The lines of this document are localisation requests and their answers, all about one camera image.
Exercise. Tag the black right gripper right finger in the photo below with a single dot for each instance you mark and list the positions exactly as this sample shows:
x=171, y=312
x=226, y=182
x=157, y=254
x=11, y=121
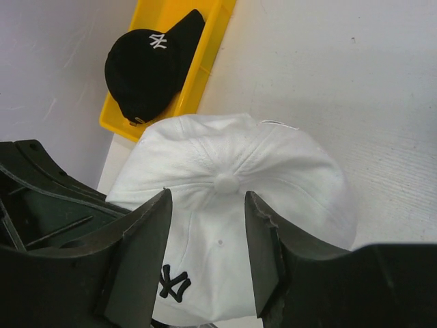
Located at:
x=302, y=281

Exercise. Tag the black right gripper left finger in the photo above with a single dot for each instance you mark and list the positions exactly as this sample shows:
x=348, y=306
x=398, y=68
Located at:
x=107, y=278

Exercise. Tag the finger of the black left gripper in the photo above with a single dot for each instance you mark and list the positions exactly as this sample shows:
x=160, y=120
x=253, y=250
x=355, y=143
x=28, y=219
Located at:
x=41, y=205

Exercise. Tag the yellow plastic tray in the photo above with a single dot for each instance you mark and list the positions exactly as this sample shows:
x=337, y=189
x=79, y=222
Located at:
x=162, y=16

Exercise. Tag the black cap white logo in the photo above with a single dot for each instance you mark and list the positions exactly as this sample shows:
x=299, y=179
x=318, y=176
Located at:
x=145, y=68

